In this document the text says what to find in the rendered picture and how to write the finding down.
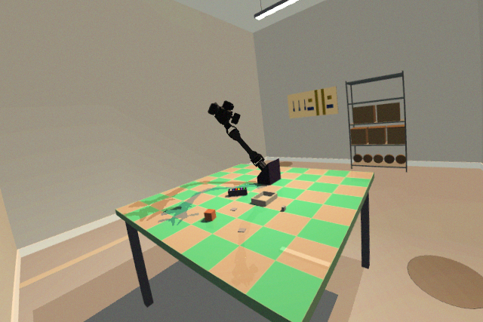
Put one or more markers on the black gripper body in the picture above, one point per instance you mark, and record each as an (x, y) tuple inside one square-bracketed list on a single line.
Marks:
[(213, 109)]

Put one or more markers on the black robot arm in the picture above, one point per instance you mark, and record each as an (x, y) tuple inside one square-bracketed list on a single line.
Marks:
[(254, 156)]

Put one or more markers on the orange-red cube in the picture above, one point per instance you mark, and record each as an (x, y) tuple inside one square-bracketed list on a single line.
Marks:
[(210, 215)]

